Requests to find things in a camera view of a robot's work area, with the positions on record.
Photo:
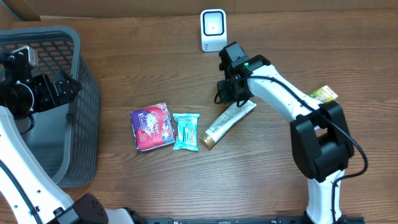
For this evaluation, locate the white conditioner tube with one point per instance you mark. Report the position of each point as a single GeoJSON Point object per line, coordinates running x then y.
{"type": "Point", "coordinates": [224, 123]}

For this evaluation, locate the red purple pad pack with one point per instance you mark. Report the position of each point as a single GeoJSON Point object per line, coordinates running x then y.
{"type": "Point", "coordinates": [152, 127]}

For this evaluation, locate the grey plastic basket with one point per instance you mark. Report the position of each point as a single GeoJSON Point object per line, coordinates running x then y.
{"type": "Point", "coordinates": [64, 139]}

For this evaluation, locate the teal wet wipes pack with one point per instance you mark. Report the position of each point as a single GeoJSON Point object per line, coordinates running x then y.
{"type": "Point", "coordinates": [187, 124]}

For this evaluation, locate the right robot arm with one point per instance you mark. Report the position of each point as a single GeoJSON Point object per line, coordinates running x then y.
{"type": "Point", "coordinates": [318, 131]}

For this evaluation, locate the cardboard backboard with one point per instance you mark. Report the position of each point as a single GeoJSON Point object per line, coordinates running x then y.
{"type": "Point", "coordinates": [34, 9]}

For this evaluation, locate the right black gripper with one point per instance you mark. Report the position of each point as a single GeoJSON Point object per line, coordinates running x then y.
{"type": "Point", "coordinates": [225, 88]}

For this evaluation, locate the white barcode scanner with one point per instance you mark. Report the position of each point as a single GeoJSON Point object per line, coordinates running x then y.
{"type": "Point", "coordinates": [213, 30]}

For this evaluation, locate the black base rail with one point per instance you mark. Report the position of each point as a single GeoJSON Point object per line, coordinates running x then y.
{"type": "Point", "coordinates": [278, 220]}

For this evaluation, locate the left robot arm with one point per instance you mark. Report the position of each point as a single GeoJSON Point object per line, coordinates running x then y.
{"type": "Point", "coordinates": [32, 194]}

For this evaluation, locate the green juice carton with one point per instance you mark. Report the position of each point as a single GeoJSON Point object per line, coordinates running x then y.
{"type": "Point", "coordinates": [324, 94]}

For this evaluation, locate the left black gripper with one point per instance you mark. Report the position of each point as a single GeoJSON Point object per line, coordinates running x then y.
{"type": "Point", "coordinates": [44, 83]}

